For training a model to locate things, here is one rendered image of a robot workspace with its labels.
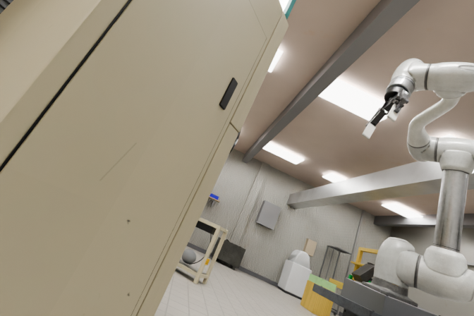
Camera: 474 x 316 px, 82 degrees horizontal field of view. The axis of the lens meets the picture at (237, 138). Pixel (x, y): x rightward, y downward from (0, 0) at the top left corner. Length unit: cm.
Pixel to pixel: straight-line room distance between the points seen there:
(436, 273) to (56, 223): 149
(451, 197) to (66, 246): 155
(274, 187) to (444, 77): 911
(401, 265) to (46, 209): 148
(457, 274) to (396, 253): 23
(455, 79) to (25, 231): 126
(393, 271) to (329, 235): 923
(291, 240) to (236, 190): 256
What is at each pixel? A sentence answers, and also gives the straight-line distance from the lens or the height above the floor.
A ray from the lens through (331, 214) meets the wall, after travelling 1089.
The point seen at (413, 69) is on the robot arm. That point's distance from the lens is 129.
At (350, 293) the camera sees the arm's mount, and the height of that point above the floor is 68.
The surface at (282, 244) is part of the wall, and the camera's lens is 1013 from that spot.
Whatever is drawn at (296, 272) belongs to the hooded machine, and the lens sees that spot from 961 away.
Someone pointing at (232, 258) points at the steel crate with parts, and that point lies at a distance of 877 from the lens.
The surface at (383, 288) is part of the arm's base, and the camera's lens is 163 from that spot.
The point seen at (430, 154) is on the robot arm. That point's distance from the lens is 172.
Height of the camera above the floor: 66
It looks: 20 degrees up
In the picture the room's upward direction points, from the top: 25 degrees clockwise
